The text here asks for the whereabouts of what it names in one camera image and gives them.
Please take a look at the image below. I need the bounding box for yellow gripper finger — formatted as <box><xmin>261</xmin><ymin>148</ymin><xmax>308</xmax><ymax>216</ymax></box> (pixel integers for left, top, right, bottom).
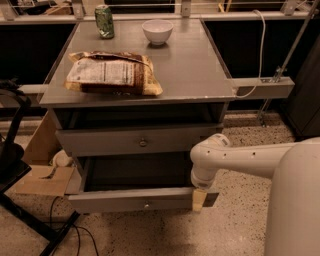
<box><xmin>192</xmin><ymin>188</ymin><xmax>207</xmax><ymax>212</ymax></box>

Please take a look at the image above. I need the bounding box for white paper roll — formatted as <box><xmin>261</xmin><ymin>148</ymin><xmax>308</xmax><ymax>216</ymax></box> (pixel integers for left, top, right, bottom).
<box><xmin>53</xmin><ymin>150</ymin><xmax>73</xmax><ymax>167</ymax></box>

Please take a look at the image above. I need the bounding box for green soda can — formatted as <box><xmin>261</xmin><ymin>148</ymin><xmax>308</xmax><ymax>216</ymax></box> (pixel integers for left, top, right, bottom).
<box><xmin>94</xmin><ymin>5</ymin><xmax>115</xmax><ymax>39</ymax></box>

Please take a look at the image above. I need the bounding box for cardboard box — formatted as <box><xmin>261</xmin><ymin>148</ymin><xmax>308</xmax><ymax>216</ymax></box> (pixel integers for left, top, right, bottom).
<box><xmin>14</xmin><ymin>113</ymin><xmax>74</xmax><ymax>196</ymax></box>

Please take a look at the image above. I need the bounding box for brown chip bag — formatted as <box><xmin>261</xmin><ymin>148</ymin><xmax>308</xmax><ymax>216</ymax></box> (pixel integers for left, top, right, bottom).
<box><xmin>64</xmin><ymin>51</ymin><xmax>163</xmax><ymax>96</ymax></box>

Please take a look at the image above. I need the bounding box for white cable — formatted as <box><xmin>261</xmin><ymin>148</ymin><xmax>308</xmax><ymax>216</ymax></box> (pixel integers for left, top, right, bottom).
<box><xmin>234</xmin><ymin>9</ymin><xmax>267</xmax><ymax>100</ymax></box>

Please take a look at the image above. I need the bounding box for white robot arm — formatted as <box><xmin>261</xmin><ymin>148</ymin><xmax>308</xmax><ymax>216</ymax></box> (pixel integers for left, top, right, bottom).
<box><xmin>190</xmin><ymin>134</ymin><xmax>320</xmax><ymax>256</ymax></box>

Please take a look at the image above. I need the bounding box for dark cabinet at right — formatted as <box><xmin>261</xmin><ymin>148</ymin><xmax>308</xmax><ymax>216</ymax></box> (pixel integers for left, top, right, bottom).
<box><xmin>282</xmin><ymin>36</ymin><xmax>320</xmax><ymax>139</ymax></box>

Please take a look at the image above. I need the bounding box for white bowl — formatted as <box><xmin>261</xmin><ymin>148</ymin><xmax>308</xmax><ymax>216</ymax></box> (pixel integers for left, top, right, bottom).
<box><xmin>142</xmin><ymin>19</ymin><xmax>173</xmax><ymax>45</ymax></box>

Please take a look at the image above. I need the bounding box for black stand frame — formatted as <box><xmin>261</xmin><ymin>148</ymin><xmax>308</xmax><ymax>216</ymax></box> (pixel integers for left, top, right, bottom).
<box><xmin>0</xmin><ymin>80</ymin><xmax>80</xmax><ymax>256</ymax></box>

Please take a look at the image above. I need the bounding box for grey drawer cabinet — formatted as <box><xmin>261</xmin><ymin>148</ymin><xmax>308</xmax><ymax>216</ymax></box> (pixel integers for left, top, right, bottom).
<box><xmin>39</xmin><ymin>18</ymin><xmax>237</xmax><ymax>214</ymax></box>

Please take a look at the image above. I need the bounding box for grey drawer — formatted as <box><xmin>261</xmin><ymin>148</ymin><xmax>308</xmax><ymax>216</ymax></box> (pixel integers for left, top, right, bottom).
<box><xmin>56</xmin><ymin>124</ymin><xmax>223</xmax><ymax>157</ymax></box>
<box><xmin>65</xmin><ymin>156</ymin><xmax>220</xmax><ymax>214</ymax></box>

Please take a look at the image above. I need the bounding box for metal diagonal rod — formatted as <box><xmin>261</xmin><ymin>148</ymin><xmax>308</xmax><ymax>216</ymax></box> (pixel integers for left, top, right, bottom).
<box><xmin>257</xmin><ymin>0</ymin><xmax>320</xmax><ymax>127</ymax></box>

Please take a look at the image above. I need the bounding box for black floor cable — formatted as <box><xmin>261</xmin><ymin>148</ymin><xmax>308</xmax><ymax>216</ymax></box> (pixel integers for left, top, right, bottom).
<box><xmin>49</xmin><ymin>195</ymin><xmax>100</xmax><ymax>256</ymax></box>

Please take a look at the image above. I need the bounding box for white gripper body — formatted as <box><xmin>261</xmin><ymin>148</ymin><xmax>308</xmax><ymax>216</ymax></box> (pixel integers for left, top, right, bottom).
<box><xmin>191</xmin><ymin>167</ymin><xmax>217</xmax><ymax>190</ymax></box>

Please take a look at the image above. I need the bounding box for grey top drawer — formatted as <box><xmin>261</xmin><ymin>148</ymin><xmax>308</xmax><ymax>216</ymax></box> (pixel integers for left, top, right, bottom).
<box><xmin>56</xmin><ymin>124</ymin><xmax>223</xmax><ymax>157</ymax></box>

